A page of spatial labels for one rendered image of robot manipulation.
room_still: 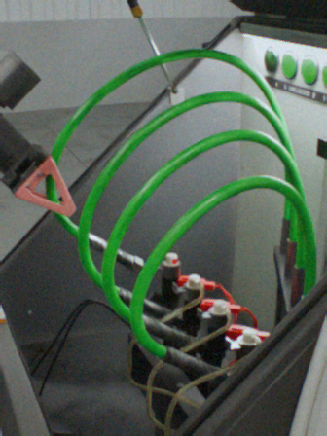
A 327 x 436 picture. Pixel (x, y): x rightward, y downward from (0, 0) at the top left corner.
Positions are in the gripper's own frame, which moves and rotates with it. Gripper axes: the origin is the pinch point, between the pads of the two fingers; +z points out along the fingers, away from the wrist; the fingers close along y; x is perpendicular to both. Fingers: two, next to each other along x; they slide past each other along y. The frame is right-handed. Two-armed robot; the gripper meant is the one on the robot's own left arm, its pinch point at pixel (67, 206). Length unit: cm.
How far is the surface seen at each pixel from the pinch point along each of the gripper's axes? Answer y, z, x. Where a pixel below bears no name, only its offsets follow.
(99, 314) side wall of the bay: 41.3, 23.7, 13.8
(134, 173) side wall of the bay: 36.1, 8.4, -11.0
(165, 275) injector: 5.7, 17.9, -2.2
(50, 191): -1.0, -3.2, 0.0
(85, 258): -6.7, 5.3, 2.8
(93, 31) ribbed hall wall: 663, -50, -123
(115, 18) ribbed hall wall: 669, -45, -152
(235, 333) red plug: -9.9, 25.6, -3.3
